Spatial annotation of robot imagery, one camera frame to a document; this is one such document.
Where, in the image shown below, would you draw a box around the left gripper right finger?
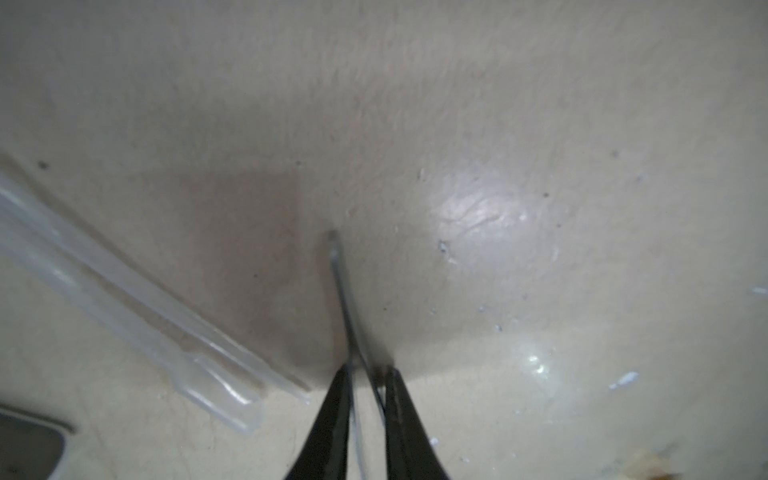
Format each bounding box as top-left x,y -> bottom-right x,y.
384,367 -> 448,480

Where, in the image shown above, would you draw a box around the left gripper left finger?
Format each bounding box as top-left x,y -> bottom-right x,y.
286,365 -> 352,480

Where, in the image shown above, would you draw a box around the metal tweezers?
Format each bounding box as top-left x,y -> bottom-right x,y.
327,230 -> 386,479

